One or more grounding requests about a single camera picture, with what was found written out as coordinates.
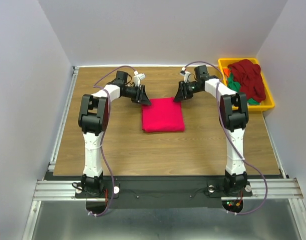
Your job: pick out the green t shirt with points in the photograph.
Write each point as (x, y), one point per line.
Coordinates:
(235, 86)

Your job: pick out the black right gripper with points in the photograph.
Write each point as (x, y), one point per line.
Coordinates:
(182, 93)

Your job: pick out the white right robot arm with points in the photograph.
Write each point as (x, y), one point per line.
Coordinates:
(233, 117)

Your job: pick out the yellow plastic bin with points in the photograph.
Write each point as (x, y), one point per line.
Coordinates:
(265, 105)

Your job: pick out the aluminium right side rail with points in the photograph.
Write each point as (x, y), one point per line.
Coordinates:
(276, 154)

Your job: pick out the orange t shirt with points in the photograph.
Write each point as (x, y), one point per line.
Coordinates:
(226, 72)

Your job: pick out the pink t shirt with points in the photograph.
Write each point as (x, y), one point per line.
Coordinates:
(162, 116)

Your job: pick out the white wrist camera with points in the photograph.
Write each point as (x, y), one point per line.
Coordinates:
(186, 74)
(137, 78)

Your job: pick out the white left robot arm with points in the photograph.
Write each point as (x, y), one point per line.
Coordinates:
(93, 120)

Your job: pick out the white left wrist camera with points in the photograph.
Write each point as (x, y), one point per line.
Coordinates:
(137, 78)

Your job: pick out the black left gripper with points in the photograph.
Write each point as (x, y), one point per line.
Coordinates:
(141, 97)

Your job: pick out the dark red t shirt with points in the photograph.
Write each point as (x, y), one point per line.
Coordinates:
(248, 74)

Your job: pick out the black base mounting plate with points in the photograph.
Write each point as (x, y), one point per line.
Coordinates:
(157, 192)

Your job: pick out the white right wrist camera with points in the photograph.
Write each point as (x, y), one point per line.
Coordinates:
(186, 74)

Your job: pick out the aluminium front rail frame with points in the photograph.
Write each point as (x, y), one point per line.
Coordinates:
(61, 190)

